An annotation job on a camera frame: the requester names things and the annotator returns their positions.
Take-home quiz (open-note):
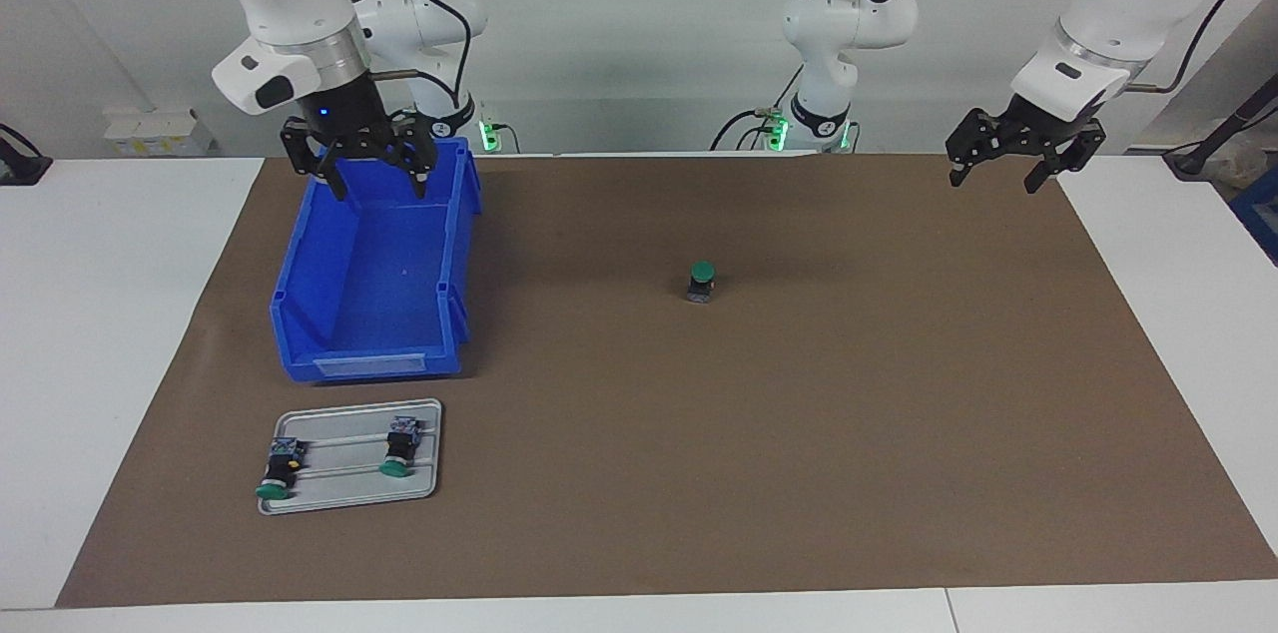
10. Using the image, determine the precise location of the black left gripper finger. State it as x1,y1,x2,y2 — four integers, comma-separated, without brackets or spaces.
1023,122,1107,195
947,109,1019,187

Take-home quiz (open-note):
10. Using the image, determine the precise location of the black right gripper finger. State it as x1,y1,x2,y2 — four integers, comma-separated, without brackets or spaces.
283,119,350,202
391,112,440,198

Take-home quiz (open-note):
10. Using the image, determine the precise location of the green lit base connector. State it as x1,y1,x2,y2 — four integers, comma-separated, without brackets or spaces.
756,107,792,152
477,102,520,155

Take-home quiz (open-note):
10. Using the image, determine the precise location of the black stand pole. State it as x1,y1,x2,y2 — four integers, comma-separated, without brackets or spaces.
1163,74,1278,180

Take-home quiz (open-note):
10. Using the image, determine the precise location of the blue plastic storage bin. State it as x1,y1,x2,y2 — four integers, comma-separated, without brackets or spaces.
270,136,484,384

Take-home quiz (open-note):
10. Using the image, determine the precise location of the blue crate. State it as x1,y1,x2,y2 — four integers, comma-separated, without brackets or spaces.
1230,164,1278,265

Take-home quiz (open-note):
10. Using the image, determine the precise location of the grey metal tray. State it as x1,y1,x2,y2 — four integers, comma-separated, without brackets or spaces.
258,398,443,516

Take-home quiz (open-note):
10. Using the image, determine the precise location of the brown table mat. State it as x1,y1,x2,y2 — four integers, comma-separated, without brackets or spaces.
55,152,1278,609

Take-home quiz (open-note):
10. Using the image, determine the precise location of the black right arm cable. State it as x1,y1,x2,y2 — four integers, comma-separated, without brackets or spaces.
324,0,472,110

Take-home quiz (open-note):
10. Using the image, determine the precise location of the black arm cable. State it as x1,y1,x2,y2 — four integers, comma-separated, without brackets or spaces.
904,0,1267,95
324,0,472,110

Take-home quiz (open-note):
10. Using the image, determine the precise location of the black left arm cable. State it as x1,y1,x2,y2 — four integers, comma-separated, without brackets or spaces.
904,0,1267,95

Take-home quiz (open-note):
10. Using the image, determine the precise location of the white wall box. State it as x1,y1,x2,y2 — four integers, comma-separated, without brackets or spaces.
103,109,213,157

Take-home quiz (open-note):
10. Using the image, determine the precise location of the black left base cable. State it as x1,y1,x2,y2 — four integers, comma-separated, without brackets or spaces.
709,64,805,152

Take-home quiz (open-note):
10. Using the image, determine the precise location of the black clamp mount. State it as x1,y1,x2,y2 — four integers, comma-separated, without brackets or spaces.
0,124,53,187

